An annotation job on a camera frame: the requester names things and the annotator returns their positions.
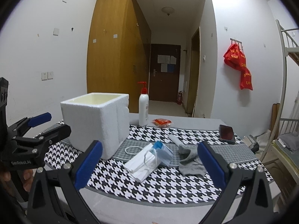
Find grey sock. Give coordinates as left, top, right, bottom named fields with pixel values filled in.
left=178, top=145, right=207, bottom=177

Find white foam tube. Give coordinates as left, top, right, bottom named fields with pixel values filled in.
left=168, top=135, right=183, bottom=147

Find person left hand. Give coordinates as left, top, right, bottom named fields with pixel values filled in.
left=1, top=169, right=33, bottom=195

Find metal bunk bed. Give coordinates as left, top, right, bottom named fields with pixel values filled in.
left=261, top=19, right=298, bottom=194

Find black smartphone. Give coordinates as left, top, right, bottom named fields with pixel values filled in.
left=219, top=124, right=236, bottom=144

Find grey folded blanket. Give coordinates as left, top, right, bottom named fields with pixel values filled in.
left=279, top=133, right=299, bottom=152

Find white styrofoam box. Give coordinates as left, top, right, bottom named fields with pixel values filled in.
left=60, top=93, right=130, bottom=160

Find houndstooth table runner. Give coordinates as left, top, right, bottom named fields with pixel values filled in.
left=44, top=120, right=274, bottom=207

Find red snack packet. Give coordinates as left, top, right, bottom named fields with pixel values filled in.
left=152, top=118, right=172, bottom=127

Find white pump lotion bottle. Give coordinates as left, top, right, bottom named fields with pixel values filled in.
left=138, top=81, right=149, bottom=126

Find red fire extinguisher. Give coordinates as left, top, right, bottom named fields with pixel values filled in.
left=177, top=91, right=182, bottom=105

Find wooden wardrobe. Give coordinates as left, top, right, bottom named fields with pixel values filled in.
left=87, top=0, right=151, bottom=113

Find red hanging bags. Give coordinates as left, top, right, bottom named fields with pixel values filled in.
left=224, top=43, right=253, bottom=91

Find dark brown entrance door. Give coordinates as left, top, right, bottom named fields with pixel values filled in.
left=149, top=43, right=181, bottom=102

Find ceiling lamp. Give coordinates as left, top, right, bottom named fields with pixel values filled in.
left=161, top=7, right=175, bottom=16

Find wall socket pair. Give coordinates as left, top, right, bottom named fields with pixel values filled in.
left=41, top=71, right=54, bottom=81

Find white wall switch plate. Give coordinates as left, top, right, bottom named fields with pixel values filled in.
left=53, top=28, right=59, bottom=36

